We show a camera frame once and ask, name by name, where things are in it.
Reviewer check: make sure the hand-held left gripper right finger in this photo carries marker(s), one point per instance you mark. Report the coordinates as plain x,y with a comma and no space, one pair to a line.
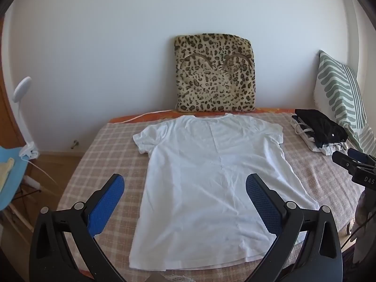
263,202

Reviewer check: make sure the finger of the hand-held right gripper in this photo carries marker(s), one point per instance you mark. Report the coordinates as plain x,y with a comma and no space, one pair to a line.
342,159
358,154

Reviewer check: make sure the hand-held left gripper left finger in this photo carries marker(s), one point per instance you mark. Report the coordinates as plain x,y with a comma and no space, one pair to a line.
108,202

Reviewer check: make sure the white t-shirt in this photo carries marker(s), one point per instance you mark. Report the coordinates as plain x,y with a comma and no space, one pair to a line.
205,167

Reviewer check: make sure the folded black and white clothes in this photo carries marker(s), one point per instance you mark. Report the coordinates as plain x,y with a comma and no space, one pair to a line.
312,147

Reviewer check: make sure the folded black garment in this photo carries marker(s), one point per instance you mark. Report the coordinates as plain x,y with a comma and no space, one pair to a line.
320,126

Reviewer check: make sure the grey cloth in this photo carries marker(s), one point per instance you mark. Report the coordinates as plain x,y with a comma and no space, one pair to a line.
365,226

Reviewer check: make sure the beige plaid blanket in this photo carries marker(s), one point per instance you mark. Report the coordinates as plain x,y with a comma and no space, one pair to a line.
97,152

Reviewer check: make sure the green striped white pillow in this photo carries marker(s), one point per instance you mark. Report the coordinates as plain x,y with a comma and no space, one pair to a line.
337,94

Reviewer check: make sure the white plastic tube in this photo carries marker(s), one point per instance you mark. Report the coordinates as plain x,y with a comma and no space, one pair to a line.
31,182

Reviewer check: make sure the orange bed sheet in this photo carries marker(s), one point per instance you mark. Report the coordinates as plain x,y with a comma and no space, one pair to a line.
123,119

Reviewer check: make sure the light blue chair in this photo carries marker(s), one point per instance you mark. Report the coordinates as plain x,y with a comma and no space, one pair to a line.
14,179

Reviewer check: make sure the pale yellow cloth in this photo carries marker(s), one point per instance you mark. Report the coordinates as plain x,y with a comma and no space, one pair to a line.
6,170

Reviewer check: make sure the leopard print cushion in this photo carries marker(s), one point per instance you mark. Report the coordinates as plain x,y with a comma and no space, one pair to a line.
211,88

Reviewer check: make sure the white clip lamp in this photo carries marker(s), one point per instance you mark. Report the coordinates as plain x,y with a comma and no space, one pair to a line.
22,88

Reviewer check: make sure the wooden door frame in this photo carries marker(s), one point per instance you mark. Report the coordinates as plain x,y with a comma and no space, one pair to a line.
8,123

